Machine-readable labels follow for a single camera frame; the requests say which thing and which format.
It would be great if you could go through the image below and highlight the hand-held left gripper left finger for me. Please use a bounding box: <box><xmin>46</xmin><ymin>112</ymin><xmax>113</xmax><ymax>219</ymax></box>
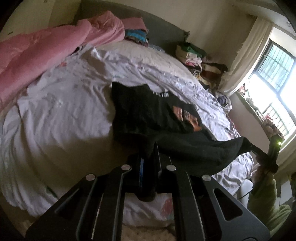
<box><xmin>25</xmin><ymin>155</ymin><xmax>148</xmax><ymax>241</ymax></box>

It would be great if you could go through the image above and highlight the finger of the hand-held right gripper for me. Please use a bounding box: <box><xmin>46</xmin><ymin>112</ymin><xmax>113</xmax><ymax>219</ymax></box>
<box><xmin>245</xmin><ymin>138</ymin><xmax>269</xmax><ymax>162</ymax></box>

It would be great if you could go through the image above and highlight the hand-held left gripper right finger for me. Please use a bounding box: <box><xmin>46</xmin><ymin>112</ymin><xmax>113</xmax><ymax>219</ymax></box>
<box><xmin>153</xmin><ymin>141</ymin><xmax>271</xmax><ymax>241</ymax></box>

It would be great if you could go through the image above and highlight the black sweater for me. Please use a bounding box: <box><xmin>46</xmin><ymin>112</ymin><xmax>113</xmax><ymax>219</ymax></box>
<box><xmin>111</xmin><ymin>82</ymin><xmax>253</xmax><ymax>202</ymax></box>

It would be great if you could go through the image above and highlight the person's right forearm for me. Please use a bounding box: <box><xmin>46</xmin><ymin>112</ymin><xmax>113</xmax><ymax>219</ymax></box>
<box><xmin>246</xmin><ymin>175</ymin><xmax>292</xmax><ymax>233</ymax></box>

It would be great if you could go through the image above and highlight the pile of folded clothes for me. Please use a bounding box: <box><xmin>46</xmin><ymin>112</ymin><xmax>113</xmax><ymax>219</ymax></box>
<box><xmin>175</xmin><ymin>43</ymin><xmax>228</xmax><ymax>90</ymax></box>

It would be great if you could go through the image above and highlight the stack of colourful clothes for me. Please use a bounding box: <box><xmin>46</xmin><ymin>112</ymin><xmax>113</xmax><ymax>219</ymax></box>
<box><xmin>124</xmin><ymin>28</ymin><xmax>149</xmax><ymax>45</ymax></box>

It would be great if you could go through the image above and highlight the person's right hand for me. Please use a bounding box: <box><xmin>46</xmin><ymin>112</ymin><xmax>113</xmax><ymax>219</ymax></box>
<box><xmin>252</xmin><ymin>160</ymin><xmax>273</xmax><ymax>186</ymax></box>

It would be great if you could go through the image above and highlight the colourful clutter pile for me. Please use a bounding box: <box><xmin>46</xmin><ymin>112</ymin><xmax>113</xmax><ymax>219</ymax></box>
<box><xmin>238</xmin><ymin>85</ymin><xmax>286</xmax><ymax>139</ymax></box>

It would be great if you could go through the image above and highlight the purple cloth bundle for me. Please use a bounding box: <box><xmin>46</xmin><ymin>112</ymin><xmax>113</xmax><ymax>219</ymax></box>
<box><xmin>214</xmin><ymin>91</ymin><xmax>232</xmax><ymax>113</ymax></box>

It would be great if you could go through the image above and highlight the window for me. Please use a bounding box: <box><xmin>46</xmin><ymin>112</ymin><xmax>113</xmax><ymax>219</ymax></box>
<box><xmin>245</xmin><ymin>38</ymin><xmax>296</xmax><ymax>145</ymax></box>

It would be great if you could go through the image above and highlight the cream curtain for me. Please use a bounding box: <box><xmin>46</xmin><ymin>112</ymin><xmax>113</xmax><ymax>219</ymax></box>
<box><xmin>218</xmin><ymin>17</ymin><xmax>275</xmax><ymax>97</ymax></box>

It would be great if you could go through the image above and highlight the white bed sheet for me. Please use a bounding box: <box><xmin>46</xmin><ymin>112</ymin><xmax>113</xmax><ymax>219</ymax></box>
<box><xmin>0</xmin><ymin>41</ymin><xmax>255</xmax><ymax>229</ymax></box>

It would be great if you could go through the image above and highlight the grey headboard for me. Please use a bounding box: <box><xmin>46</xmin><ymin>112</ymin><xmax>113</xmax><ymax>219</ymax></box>
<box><xmin>74</xmin><ymin>0</ymin><xmax>190</xmax><ymax>50</ymax></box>

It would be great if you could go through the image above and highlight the pink quilt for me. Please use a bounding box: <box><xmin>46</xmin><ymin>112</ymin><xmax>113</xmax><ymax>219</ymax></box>
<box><xmin>0</xmin><ymin>11</ymin><xmax>147</xmax><ymax>109</ymax></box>

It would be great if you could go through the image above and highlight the white wardrobe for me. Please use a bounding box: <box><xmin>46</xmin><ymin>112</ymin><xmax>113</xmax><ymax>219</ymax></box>
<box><xmin>0</xmin><ymin>0</ymin><xmax>81</xmax><ymax>43</ymax></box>

